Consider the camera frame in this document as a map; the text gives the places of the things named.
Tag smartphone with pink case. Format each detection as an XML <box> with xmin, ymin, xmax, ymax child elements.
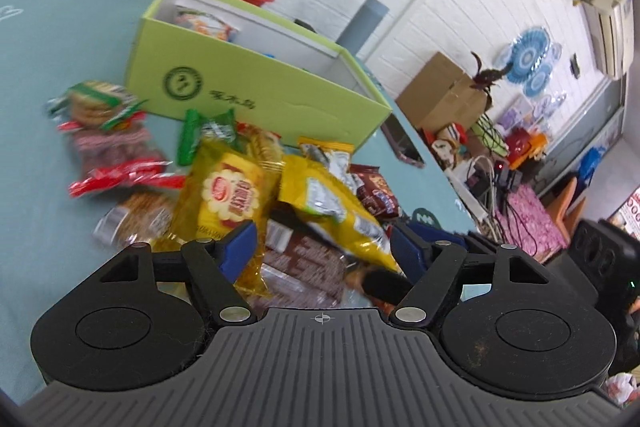
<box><xmin>381</xmin><ymin>112</ymin><xmax>427</xmax><ymax>170</ymax></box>

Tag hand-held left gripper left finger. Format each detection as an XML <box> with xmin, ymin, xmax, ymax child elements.
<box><xmin>90</xmin><ymin>222</ymin><xmax>259</xmax><ymax>326</ymax></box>

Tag yellow cracker packet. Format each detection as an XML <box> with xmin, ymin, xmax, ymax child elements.
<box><xmin>169</xmin><ymin>141</ymin><xmax>282</xmax><ymax>303</ymax></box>

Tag black power adapters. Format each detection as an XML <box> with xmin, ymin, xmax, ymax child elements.
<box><xmin>492</xmin><ymin>161</ymin><xmax>524</xmax><ymax>195</ymax></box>

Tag white orange snack packet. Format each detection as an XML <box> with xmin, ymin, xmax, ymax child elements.
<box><xmin>174</xmin><ymin>5</ymin><xmax>239</xmax><ymax>43</ymax></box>

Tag brown chocolate packet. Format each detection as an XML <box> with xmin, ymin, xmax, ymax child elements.
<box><xmin>259</xmin><ymin>221</ymin><xmax>353</xmax><ymax>309</ymax></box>

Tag red toy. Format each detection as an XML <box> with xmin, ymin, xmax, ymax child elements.
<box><xmin>504</xmin><ymin>129</ymin><xmax>534</xmax><ymax>158</ymax></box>

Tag green candy packet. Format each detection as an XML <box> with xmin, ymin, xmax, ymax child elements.
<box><xmin>178</xmin><ymin>109</ymin><xmax>237</xmax><ymax>166</ymax></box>

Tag teal tablecloth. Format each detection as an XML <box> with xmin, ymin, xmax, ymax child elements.
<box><xmin>0</xmin><ymin>0</ymin><xmax>482</xmax><ymax>408</ymax></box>

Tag orange-edged grey snack packet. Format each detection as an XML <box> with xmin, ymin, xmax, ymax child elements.
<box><xmin>298</xmin><ymin>137</ymin><xmax>356</xmax><ymax>180</ymax></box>

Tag dark red feather ornament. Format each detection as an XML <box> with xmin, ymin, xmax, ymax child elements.
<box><xmin>470</xmin><ymin>51</ymin><xmax>514</xmax><ymax>108</ymax></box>

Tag red-ended snack packet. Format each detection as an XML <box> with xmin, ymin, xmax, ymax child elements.
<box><xmin>59</xmin><ymin>119</ymin><xmax>187</xmax><ymax>198</ymax></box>

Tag white power strip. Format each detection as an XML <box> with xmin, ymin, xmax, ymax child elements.
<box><xmin>444</xmin><ymin>166</ymin><xmax>496</xmax><ymax>229</ymax></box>

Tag green biscuit packet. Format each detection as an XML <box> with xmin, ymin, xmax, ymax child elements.
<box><xmin>46</xmin><ymin>80</ymin><xmax>149</xmax><ymax>131</ymax></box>

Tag red-ended pastry packet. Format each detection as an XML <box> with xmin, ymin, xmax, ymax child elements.
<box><xmin>234</xmin><ymin>123</ymin><xmax>285</xmax><ymax>168</ymax></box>

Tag brown cardboard box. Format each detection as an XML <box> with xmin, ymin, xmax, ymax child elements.
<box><xmin>395</xmin><ymin>52</ymin><xmax>494</xmax><ymax>134</ymax></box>

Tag blue decorative wall plates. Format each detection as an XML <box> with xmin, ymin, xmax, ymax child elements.
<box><xmin>504</xmin><ymin>25</ymin><xmax>562</xmax><ymax>98</ymax></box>

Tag orange chair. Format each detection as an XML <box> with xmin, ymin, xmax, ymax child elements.
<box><xmin>544</xmin><ymin>176</ymin><xmax>589</xmax><ymax>234</ymax></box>

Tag plush toy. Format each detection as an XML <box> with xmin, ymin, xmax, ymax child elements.
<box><xmin>431</xmin><ymin>126</ymin><xmax>469</xmax><ymax>168</ymax></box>

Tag green cardboard box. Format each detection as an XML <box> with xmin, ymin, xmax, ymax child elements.
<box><xmin>125</xmin><ymin>0</ymin><xmax>393</xmax><ymax>148</ymax></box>

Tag purple floral cloth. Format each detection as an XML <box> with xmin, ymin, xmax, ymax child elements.
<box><xmin>499</xmin><ymin>183</ymin><xmax>569</xmax><ymax>259</ymax></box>

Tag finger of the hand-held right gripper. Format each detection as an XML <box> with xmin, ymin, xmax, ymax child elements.
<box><xmin>402</xmin><ymin>219</ymin><xmax>501</xmax><ymax>254</ymax></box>
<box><xmin>361</xmin><ymin>269</ymin><xmax>413</xmax><ymax>304</ymax></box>

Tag large yellow snack packet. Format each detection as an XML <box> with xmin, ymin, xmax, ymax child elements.
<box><xmin>276</xmin><ymin>154</ymin><xmax>403</xmax><ymax>275</ymax></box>

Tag grey tumbler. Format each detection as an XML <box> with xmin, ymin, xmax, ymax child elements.
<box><xmin>335</xmin><ymin>0</ymin><xmax>390</xmax><ymax>56</ymax></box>

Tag clear bread packet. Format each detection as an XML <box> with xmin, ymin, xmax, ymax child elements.
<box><xmin>94</xmin><ymin>191</ymin><xmax>177</xmax><ymax>249</ymax></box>

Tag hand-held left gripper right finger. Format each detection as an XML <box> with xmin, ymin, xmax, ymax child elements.
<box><xmin>389</xmin><ymin>225</ymin><xmax>556</xmax><ymax>327</ymax></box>

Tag white air conditioner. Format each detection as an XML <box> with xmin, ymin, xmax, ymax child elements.
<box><xmin>580</xmin><ymin>0</ymin><xmax>634</xmax><ymax>80</ymax></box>

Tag blue bag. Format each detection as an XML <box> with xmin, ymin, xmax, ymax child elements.
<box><xmin>579</xmin><ymin>146</ymin><xmax>609</xmax><ymax>188</ymax></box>

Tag dark red snack packet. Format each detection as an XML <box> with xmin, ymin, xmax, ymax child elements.
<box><xmin>349</xmin><ymin>164</ymin><xmax>402</xmax><ymax>221</ymax></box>

